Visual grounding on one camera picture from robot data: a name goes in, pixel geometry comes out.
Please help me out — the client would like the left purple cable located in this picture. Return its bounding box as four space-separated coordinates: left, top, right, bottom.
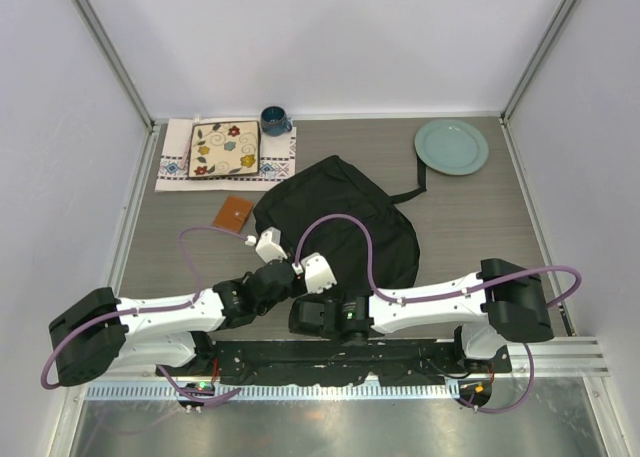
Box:
40 225 259 411

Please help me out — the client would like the black student backpack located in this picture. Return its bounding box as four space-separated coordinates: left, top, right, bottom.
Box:
254 155 427 292

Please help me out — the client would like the purple cable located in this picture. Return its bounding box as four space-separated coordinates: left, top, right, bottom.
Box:
293 213 584 416
40 225 259 411

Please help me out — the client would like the white slotted cable duct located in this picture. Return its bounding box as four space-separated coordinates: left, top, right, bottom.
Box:
85 380 459 401

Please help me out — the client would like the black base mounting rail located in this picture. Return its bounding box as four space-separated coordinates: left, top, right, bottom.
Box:
164 339 497 387

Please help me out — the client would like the white patterned cloth mat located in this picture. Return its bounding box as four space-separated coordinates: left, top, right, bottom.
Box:
155 119 297 192

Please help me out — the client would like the floral square ceramic plate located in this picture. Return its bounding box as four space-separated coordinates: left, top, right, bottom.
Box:
187 121 260 180

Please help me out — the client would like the brown leather wallet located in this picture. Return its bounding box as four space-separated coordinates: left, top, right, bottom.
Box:
212 195 253 233

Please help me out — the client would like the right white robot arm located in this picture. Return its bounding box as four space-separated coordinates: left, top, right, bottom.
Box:
289 259 554 372

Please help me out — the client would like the light teal round plate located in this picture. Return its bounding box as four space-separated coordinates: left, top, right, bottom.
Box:
414 119 489 176

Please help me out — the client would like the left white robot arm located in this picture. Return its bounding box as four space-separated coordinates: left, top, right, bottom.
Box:
41 260 306 389

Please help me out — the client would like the dark blue ceramic cup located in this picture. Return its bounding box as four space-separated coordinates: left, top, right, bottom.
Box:
260 106 293 137

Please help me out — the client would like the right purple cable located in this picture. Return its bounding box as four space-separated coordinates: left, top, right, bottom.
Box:
293 213 584 416

